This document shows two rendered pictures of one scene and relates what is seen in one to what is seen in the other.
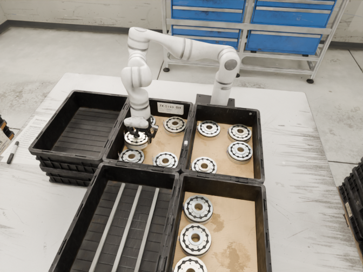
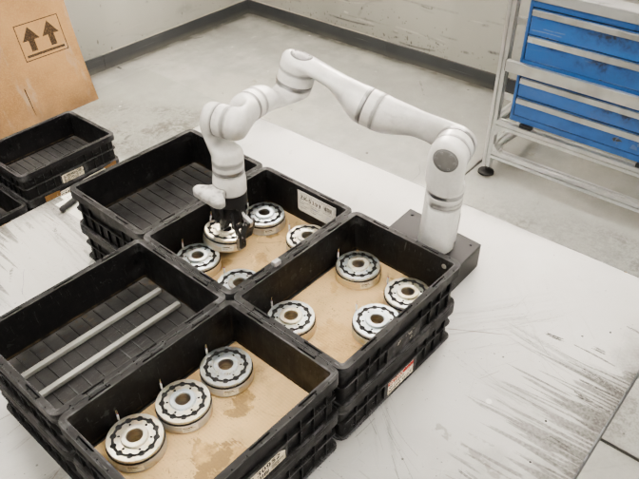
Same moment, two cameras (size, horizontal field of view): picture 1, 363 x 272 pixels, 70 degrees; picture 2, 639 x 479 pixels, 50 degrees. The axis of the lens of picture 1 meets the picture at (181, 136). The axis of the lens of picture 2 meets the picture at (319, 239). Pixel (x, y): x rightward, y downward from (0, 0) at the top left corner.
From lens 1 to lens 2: 76 cm
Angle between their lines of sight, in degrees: 26
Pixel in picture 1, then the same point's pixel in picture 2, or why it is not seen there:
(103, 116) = not seen: hidden behind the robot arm
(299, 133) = (582, 366)
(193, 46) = (380, 105)
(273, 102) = (581, 287)
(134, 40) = (282, 70)
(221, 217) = (254, 401)
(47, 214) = not seen: hidden behind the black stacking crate
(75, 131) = (160, 194)
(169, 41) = (339, 86)
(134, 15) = (477, 41)
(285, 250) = not seen: outside the picture
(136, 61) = (241, 99)
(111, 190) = (138, 291)
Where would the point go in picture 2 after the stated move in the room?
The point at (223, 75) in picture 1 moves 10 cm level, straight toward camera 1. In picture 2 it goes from (432, 179) to (405, 197)
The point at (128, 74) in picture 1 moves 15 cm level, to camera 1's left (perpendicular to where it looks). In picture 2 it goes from (207, 111) to (154, 93)
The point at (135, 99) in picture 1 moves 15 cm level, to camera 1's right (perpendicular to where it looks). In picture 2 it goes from (214, 155) to (271, 176)
